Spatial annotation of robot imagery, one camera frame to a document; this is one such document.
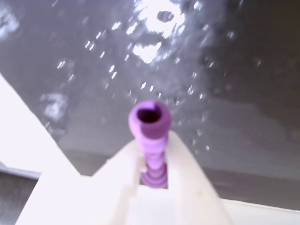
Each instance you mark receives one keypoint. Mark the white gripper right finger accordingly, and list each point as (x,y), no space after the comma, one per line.
(194,187)

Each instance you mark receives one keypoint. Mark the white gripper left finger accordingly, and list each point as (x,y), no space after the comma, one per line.
(77,201)

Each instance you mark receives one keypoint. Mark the purple ribbed pen grip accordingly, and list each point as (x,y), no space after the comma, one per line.
(152,138)

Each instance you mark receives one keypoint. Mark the black glossy table mat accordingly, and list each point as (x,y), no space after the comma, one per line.
(222,93)

